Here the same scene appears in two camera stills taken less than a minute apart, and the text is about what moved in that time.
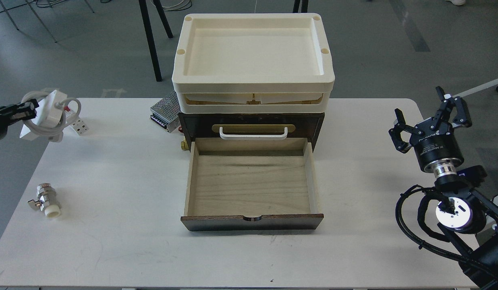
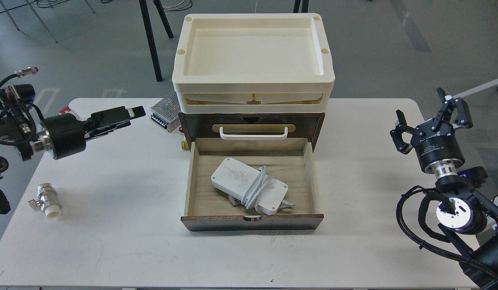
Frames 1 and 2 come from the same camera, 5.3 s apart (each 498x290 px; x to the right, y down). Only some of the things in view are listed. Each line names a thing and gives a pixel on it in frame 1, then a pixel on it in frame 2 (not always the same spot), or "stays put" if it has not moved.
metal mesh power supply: x=165 y=112 stays put
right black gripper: x=434 y=139 stays put
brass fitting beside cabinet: x=184 y=145 stays put
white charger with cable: x=54 y=111 → x=247 y=185
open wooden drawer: x=251 y=184 stays put
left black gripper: x=2 y=116 → x=67 y=133
